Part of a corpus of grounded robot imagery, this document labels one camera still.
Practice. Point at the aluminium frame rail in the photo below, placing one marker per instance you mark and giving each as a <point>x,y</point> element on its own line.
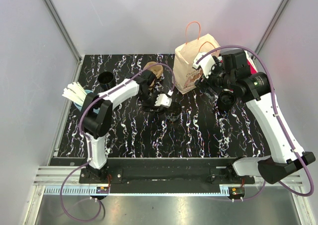
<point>59,199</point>

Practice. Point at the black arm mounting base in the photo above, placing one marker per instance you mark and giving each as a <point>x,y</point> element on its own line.
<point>120,170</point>

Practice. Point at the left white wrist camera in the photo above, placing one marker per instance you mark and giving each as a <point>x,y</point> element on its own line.
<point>163,100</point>

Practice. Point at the beige paper takeout bag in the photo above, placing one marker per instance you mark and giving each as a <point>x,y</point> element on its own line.
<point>185,54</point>

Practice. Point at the black coffee cup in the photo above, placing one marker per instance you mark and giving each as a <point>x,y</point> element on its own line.
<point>173,112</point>
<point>106,80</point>
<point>226,100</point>

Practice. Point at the black marble pattern mat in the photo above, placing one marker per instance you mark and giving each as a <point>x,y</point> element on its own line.
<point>200,131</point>

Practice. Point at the red cloth napkin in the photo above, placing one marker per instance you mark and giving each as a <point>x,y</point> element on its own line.
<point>252,68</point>

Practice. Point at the light blue holder cup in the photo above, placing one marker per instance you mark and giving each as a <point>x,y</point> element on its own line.
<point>79,106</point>

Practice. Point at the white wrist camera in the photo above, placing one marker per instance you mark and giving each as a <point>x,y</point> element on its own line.
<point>206,64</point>
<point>163,100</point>

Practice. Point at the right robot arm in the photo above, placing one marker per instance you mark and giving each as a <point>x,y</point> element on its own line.
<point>231,78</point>

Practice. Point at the lower brown pulp cup carrier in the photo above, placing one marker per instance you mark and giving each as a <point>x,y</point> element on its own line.
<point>157,70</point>

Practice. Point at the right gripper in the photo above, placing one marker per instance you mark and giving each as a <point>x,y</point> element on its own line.
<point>203,83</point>

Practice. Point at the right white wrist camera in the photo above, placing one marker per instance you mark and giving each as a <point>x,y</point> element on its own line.
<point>206,64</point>

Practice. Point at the white wooden stirrer bundle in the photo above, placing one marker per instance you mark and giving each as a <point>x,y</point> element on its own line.
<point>75,92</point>

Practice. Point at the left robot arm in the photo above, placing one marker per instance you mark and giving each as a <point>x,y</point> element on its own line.
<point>97,111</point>

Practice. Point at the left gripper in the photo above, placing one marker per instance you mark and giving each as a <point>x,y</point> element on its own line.
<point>148,107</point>

